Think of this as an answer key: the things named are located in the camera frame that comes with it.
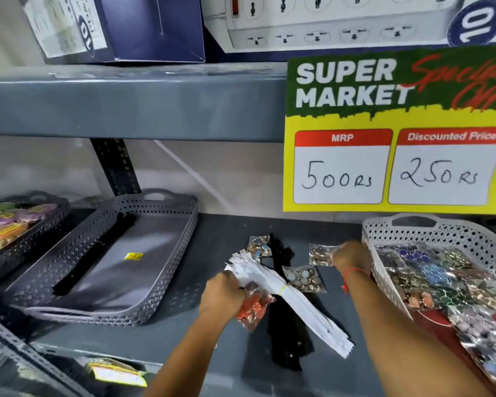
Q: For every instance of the pile of colourful round packs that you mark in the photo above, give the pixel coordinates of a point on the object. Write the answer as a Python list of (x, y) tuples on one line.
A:
[(8, 227)]

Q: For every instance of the grey metal shelf beam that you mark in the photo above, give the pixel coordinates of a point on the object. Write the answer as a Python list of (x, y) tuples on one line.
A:
[(128, 103)]

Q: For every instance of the clear packet of orange buttons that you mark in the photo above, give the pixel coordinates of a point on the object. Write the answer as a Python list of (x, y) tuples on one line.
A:
[(254, 310)]

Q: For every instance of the clear packet of metallic buttons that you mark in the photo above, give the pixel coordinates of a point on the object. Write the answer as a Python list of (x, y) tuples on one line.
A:
[(319, 255), (259, 246)]

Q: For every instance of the grey perforated plastic tray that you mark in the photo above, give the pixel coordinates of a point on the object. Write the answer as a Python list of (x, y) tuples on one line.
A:
[(148, 260)]

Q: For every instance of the green and yellow price sign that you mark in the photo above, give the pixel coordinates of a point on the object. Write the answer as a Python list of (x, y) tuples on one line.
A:
[(396, 119)]

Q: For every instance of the person's left fingers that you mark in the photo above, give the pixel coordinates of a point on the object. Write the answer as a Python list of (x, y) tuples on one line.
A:
[(239, 288)]

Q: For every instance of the person's right fingers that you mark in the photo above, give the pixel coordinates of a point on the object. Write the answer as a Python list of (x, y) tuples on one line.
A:
[(339, 258)]

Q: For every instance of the clear packet of pale buttons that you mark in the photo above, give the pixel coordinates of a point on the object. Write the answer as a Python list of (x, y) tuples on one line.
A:
[(304, 279)]

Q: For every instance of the yellow shelf label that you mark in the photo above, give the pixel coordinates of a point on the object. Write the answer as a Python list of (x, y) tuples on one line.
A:
[(115, 372)]

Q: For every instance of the grey slotted shelf rail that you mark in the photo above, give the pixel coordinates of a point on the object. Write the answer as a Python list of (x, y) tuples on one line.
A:
[(29, 359)]

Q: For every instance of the white zipper bundle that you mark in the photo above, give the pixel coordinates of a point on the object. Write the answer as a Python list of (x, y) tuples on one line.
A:
[(301, 305)]

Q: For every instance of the dark blue cardboard box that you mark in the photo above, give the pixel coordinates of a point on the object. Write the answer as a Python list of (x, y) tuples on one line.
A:
[(148, 24)]

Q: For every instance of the dark perforated plastic tray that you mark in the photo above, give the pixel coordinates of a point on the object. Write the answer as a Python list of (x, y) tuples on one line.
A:
[(37, 239)]

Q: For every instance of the person's left hand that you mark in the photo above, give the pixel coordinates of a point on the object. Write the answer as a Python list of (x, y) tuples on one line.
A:
[(219, 295)]

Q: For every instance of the power strip retail box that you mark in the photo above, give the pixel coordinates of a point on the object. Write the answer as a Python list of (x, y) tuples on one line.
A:
[(334, 24)]

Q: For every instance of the small yellow sticker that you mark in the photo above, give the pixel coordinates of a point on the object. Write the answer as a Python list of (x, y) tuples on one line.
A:
[(133, 256)]

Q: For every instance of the white perforated plastic basket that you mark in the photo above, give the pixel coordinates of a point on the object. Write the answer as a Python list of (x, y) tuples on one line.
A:
[(450, 235)]

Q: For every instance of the person's right hand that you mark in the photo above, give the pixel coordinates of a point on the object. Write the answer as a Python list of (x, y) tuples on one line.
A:
[(355, 256)]

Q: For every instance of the pile of assorted button packets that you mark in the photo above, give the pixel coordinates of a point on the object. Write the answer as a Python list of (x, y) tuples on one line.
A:
[(458, 289)]

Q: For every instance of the person's left forearm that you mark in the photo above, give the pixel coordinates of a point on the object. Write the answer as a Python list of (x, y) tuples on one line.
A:
[(190, 359)]

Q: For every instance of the black zipper bundle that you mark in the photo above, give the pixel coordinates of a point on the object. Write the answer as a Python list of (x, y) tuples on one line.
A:
[(95, 254), (287, 339)]

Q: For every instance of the person's right forearm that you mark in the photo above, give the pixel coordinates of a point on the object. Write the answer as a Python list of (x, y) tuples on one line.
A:
[(401, 339)]

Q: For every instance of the black perforated shelf upright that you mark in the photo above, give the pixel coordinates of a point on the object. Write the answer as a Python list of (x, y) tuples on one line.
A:
[(115, 165)]

